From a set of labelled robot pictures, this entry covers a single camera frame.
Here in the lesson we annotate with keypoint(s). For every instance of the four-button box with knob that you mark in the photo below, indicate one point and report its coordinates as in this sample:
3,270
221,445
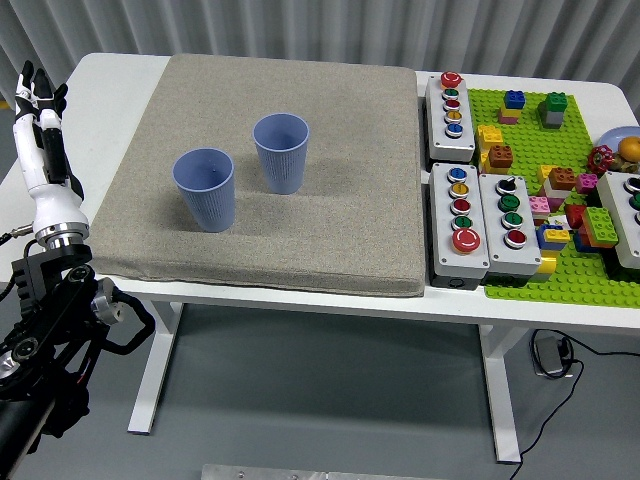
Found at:
500,257

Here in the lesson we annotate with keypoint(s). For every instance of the red valve wheel toy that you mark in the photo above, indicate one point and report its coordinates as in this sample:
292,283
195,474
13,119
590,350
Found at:
600,159

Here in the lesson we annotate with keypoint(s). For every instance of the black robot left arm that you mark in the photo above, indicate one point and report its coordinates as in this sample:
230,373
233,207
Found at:
50,310

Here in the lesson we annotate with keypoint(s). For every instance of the magenta toy brick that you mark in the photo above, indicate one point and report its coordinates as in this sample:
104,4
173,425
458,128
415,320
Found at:
586,184

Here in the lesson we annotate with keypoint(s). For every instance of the slim five-button control box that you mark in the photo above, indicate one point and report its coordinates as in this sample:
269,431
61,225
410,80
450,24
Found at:
450,142

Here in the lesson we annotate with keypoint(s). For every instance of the brown toy brick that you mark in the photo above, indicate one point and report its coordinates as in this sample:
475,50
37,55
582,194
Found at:
500,157

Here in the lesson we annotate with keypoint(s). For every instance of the light pink toy brick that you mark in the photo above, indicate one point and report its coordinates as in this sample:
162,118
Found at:
539,206

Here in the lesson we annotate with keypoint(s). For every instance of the grey toy brick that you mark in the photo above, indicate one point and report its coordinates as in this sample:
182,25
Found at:
550,119

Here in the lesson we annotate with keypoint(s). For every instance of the orange toy fruit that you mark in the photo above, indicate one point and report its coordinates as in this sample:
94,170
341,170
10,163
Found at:
630,147

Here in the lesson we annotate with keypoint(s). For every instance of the yellow round toy brick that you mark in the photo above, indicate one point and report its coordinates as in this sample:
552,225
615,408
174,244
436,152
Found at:
546,267

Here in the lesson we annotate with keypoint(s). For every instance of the orange toy brick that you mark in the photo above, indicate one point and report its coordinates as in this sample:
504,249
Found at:
561,179

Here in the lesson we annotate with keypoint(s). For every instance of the green studded baseplate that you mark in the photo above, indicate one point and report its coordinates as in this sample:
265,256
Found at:
530,150

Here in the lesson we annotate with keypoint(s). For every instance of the red toy brick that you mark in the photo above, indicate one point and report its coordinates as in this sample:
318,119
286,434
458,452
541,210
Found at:
575,216

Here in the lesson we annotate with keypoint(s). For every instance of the grey power adapter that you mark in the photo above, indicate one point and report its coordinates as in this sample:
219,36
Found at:
547,357

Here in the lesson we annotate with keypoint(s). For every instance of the grey pleated curtain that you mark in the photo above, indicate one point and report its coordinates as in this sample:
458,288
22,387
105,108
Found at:
320,25

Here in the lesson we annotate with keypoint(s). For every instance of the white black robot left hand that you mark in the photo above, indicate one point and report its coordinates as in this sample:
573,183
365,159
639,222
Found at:
55,205

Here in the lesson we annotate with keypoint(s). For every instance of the large lime green toy brick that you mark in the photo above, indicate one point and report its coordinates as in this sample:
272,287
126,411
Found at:
601,225

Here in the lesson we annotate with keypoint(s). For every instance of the light blue plate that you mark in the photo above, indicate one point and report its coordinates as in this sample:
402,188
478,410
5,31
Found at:
612,137

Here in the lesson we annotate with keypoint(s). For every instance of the white table leg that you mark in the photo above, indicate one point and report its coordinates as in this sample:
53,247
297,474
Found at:
145,400
500,400

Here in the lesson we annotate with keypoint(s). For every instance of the grey control box, black buttons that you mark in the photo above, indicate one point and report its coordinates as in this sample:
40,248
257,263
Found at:
617,200

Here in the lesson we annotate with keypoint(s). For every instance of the wide five-button control box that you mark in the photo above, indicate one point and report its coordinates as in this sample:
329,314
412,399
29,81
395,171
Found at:
450,260

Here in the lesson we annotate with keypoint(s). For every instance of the blue ribbed plastic cup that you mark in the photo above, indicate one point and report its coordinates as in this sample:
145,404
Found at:
282,165
207,200

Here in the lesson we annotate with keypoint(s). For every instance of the brown toy food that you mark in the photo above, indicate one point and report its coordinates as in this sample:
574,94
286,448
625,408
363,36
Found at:
622,162

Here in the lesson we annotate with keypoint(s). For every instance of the blue and yellow toy brick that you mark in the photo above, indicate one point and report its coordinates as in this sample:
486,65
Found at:
552,237

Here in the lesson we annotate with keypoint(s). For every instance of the grey-brown fabric mat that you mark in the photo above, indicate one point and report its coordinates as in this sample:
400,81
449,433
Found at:
325,225

